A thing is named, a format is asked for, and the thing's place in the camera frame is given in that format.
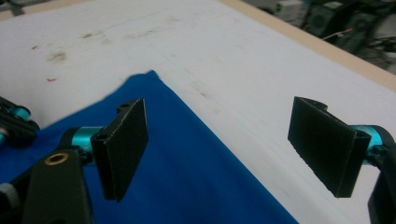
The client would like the small white box device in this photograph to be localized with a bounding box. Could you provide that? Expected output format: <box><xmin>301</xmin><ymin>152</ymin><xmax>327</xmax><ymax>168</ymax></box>
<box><xmin>275</xmin><ymin>0</ymin><xmax>308</xmax><ymax>21</ymax></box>

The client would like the white cable with red plug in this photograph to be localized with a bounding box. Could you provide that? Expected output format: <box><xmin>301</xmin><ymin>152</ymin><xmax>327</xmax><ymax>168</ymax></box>
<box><xmin>322</xmin><ymin>27</ymin><xmax>355</xmax><ymax>41</ymax></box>

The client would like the white table mat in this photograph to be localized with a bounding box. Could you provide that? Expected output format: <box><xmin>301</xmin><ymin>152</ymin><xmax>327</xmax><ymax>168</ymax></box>
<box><xmin>0</xmin><ymin>0</ymin><xmax>396</xmax><ymax>224</ymax></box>

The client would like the blue printed t-shirt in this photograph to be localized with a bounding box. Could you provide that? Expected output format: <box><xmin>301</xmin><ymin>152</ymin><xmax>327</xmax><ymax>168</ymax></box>
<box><xmin>0</xmin><ymin>69</ymin><xmax>301</xmax><ymax>224</ymax></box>

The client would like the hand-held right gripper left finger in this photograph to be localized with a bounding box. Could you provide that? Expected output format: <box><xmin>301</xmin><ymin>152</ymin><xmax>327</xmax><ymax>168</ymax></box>
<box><xmin>64</xmin><ymin>98</ymin><xmax>149</xmax><ymax>203</ymax></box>

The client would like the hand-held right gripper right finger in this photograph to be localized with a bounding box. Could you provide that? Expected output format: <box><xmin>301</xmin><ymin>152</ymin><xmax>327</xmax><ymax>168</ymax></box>
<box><xmin>287</xmin><ymin>95</ymin><xmax>385</xmax><ymax>199</ymax></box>

